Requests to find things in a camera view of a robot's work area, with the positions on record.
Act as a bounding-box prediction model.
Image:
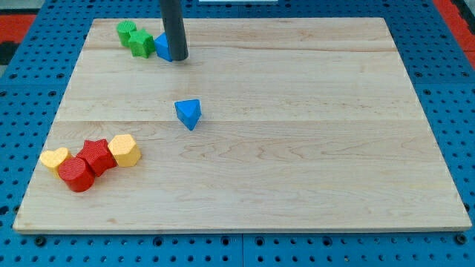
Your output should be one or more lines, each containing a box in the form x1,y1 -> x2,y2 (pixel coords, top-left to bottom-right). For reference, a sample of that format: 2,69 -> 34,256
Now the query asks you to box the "green star block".
128,29 -> 155,59

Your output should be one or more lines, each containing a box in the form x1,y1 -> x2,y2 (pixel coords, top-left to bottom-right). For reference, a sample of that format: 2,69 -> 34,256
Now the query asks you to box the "yellow heart block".
39,148 -> 72,179

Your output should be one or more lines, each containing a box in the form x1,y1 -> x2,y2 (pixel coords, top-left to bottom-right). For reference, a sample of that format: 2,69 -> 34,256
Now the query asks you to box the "green cylinder block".
116,20 -> 137,47

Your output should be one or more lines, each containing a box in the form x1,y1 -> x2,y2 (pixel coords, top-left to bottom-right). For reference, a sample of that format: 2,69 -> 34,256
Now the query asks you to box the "red star block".
76,139 -> 117,177

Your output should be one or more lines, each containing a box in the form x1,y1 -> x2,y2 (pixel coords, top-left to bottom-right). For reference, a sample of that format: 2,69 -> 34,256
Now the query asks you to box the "wooden board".
13,18 -> 472,234

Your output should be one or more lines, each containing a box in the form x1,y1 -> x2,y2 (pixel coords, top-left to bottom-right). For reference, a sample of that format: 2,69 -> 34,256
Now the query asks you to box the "blue triangle block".
174,99 -> 201,131

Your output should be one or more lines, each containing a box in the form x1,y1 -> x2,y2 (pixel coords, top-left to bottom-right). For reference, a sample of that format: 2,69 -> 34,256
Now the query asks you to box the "red cylinder block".
59,157 -> 95,192

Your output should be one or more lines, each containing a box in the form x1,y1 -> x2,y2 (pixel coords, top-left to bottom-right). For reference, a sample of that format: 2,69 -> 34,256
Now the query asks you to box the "yellow hexagon block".
108,134 -> 142,167

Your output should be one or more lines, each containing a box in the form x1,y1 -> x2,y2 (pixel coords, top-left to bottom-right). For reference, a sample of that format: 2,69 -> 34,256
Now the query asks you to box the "blue cube block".
154,33 -> 173,62

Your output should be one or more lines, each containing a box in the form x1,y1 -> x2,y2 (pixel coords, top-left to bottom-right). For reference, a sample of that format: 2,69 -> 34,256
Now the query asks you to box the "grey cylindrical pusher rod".
159,0 -> 189,61

